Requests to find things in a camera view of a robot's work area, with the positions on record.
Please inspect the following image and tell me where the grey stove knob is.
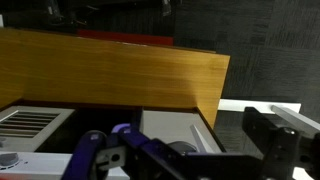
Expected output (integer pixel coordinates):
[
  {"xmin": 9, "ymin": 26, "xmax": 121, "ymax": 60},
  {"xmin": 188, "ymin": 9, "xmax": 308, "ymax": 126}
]
[{"xmin": 0, "ymin": 152, "xmax": 20, "ymax": 168}]

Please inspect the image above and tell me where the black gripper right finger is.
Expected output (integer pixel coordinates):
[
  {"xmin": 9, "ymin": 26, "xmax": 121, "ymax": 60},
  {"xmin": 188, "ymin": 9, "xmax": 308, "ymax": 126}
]
[{"xmin": 242, "ymin": 106, "xmax": 303, "ymax": 180}]

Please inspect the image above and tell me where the wooden platform board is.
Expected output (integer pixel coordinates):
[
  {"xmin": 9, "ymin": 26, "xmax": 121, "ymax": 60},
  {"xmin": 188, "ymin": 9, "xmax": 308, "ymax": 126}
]
[{"xmin": 0, "ymin": 27, "xmax": 232, "ymax": 129}]

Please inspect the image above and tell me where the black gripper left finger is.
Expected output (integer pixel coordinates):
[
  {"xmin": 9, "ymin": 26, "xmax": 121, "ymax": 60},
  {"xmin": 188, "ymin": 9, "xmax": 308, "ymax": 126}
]
[{"xmin": 113, "ymin": 125, "xmax": 218, "ymax": 180}]

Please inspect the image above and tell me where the orange floor mat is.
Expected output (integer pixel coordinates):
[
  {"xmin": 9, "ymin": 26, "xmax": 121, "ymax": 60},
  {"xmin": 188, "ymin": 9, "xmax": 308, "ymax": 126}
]
[{"xmin": 77, "ymin": 28, "xmax": 175, "ymax": 47}]

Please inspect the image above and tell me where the toy kitchen body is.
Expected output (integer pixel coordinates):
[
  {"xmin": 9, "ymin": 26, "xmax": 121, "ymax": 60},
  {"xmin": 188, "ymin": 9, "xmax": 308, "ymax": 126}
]
[{"xmin": 0, "ymin": 98, "xmax": 228, "ymax": 180}]

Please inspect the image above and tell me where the white office table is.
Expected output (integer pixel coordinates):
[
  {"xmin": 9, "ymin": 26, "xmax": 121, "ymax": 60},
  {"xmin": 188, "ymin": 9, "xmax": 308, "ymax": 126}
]
[{"xmin": 217, "ymin": 98, "xmax": 320, "ymax": 138}]

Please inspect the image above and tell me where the white vented oven door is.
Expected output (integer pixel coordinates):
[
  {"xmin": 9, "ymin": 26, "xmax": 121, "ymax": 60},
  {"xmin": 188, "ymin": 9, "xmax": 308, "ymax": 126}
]
[{"xmin": 0, "ymin": 105, "xmax": 76, "ymax": 153}]

